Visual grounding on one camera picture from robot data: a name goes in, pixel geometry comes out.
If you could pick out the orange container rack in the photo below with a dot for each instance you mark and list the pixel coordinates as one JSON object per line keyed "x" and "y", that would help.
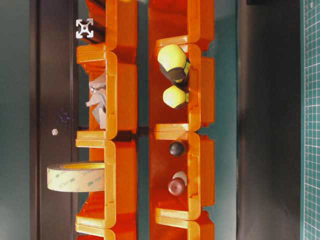
{"x": 110, "y": 214}

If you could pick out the rear yellow black screwdriver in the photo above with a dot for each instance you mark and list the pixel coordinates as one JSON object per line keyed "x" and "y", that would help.
{"x": 175, "y": 97}

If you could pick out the yellow black screwdriver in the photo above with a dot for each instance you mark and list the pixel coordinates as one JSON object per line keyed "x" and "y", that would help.
{"x": 174, "y": 64}
{"x": 175, "y": 97}

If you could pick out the front yellow black screwdriver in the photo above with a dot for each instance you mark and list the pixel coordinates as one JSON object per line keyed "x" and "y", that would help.
{"x": 174, "y": 64}

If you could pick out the grey metal brackets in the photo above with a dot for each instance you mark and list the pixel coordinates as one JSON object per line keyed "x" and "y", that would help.
{"x": 97, "y": 88}

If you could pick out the yellowish tape roll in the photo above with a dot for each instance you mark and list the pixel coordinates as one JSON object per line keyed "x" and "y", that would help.
{"x": 76, "y": 177}

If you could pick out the small silver bolt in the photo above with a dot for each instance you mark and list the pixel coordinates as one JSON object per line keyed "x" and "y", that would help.
{"x": 55, "y": 132}

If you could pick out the upper black aluminium extrusion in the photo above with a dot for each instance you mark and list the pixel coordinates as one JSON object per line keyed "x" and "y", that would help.
{"x": 90, "y": 30}

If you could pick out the green cutting mat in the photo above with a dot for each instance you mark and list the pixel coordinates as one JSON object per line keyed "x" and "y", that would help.
{"x": 311, "y": 104}

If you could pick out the dark brown handled tool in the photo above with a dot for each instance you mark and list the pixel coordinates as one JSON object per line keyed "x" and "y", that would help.
{"x": 177, "y": 148}

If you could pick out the red white handled cutter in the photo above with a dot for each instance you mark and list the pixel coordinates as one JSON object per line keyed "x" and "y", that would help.
{"x": 178, "y": 184}

